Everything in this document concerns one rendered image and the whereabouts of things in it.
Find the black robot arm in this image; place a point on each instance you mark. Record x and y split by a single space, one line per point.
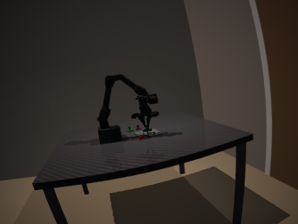
139 90

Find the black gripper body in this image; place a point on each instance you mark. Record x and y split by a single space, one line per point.
144 112

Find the teal gear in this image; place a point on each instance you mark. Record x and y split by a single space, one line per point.
147 129

